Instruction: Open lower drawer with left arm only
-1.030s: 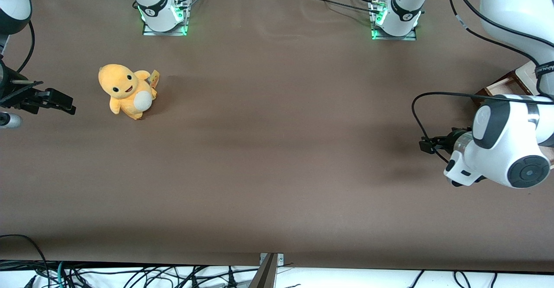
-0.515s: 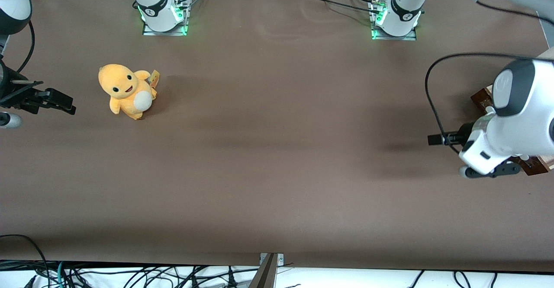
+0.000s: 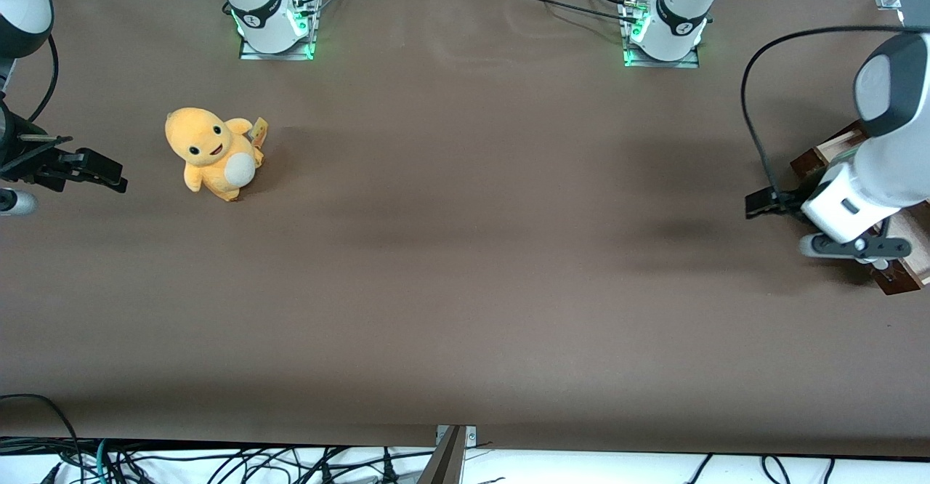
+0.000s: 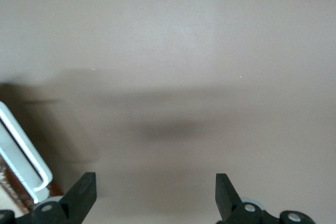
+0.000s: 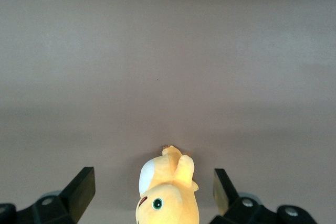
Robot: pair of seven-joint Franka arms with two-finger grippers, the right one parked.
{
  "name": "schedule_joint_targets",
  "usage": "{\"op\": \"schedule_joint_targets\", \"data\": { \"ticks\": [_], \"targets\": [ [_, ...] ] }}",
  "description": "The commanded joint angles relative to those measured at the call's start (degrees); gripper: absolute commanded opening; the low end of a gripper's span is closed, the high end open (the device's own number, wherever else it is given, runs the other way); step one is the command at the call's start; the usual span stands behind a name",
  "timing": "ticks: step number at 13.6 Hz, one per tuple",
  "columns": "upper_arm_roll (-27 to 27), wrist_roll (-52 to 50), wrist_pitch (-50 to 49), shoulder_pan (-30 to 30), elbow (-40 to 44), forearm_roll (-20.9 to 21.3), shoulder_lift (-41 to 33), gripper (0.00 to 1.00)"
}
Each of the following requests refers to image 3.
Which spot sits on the yellow plush toy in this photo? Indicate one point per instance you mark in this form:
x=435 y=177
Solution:
x=211 y=150

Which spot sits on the thin grey rod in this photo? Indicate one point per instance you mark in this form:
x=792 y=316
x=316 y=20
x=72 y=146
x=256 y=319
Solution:
x=43 y=137

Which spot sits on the grey metal post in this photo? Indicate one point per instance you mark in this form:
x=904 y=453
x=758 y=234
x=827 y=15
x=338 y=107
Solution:
x=445 y=466

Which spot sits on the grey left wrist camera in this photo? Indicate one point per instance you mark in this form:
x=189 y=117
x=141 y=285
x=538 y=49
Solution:
x=806 y=244

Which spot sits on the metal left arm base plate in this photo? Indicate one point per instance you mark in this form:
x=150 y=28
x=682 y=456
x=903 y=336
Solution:
x=661 y=64

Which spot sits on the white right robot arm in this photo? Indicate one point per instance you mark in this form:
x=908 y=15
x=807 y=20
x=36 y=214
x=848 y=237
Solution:
x=261 y=15

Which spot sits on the silver metal bracket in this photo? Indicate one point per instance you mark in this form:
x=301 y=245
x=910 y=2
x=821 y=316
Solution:
x=471 y=437

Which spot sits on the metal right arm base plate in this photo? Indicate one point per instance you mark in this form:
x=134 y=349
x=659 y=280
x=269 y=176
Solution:
x=276 y=57

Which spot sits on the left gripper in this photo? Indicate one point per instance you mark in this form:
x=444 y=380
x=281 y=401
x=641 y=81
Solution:
x=790 y=199

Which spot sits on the dark wooden drawer cabinet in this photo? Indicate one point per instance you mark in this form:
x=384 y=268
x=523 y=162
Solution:
x=901 y=282

